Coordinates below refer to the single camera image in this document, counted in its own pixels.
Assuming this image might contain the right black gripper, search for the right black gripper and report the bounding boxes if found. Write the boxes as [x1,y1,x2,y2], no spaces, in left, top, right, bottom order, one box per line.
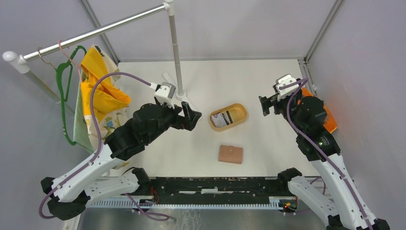
[259,90,305,135]

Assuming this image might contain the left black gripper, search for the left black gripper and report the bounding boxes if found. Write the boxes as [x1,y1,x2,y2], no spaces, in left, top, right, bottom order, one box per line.
[146,99,202,144]

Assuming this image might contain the silver striped card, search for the silver striped card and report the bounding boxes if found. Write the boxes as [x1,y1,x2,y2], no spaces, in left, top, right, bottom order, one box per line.
[211,113,230,128]

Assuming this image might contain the tan oval tray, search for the tan oval tray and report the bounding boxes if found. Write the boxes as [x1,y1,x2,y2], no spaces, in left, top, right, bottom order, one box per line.
[209,103,248,132]

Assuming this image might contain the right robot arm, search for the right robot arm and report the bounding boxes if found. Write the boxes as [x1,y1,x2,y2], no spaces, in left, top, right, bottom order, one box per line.
[259,91,390,230]

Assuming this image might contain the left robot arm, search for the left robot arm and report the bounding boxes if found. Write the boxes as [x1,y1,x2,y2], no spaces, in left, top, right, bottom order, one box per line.
[41,102,202,220]

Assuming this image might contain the orange cloth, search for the orange cloth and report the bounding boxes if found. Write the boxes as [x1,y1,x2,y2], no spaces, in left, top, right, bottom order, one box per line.
[302,88,338,134]

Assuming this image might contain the yellow dinosaur print garment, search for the yellow dinosaur print garment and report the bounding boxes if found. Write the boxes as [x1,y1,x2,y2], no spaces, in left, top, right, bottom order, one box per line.
[73,45,131,154]

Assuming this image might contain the pink hanger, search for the pink hanger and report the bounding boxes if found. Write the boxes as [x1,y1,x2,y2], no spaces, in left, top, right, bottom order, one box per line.
[58,40,82,82]

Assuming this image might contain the green hanger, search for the green hanger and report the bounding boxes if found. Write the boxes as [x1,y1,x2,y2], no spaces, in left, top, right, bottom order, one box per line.
[56,59,78,146]

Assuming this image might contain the metal clothes rack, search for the metal clothes rack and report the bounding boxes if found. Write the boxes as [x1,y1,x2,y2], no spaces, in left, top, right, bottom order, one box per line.
[2,0,196,110]

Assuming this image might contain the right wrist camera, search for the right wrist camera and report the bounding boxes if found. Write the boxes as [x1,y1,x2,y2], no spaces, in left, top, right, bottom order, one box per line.
[273,74,300,102]

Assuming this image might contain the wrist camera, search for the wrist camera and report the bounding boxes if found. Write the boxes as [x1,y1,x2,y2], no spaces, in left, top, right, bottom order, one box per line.
[273,74,300,102]
[154,82,176,109]

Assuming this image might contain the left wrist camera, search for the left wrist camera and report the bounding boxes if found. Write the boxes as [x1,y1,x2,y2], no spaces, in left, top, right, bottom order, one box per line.
[154,82,176,109]

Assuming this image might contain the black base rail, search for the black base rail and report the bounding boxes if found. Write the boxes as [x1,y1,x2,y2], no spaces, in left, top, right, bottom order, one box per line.
[132,177,294,205]

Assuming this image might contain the white cable duct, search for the white cable duct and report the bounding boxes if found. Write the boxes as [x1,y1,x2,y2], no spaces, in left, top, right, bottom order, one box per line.
[89,198,283,211]

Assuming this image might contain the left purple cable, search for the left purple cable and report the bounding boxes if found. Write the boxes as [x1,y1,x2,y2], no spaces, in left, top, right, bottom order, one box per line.
[38,72,159,220]

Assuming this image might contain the brown wire hanger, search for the brown wire hanger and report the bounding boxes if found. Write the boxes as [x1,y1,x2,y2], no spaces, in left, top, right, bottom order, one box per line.
[37,47,57,70]

